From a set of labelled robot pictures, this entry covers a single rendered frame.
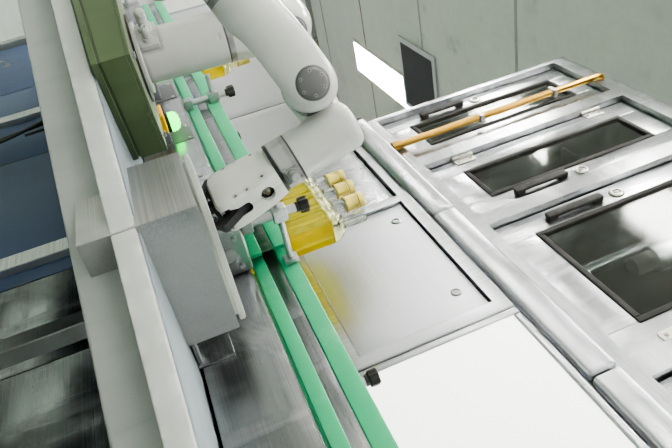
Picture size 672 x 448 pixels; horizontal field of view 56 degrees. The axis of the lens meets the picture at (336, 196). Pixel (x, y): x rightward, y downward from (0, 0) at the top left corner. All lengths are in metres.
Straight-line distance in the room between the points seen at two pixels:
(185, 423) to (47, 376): 0.78
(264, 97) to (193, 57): 6.45
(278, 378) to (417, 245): 0.58
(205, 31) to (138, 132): 0.21
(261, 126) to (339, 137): 6.83
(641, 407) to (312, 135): 0.66
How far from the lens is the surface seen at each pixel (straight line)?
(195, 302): 0.92
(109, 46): 1.05
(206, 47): 1.15
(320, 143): 0.89
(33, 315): 1.66
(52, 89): 1.11
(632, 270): 1.44
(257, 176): 0.89
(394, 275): 1.36
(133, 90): 1.07
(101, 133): 0.95
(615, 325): 1.31
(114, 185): 0.89
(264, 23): 0.86
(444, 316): 1.25
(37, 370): 1.50
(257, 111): 7.64
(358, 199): 1.35
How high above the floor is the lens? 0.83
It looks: 12 degrees up
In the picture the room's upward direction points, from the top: 70 degrees clockwise
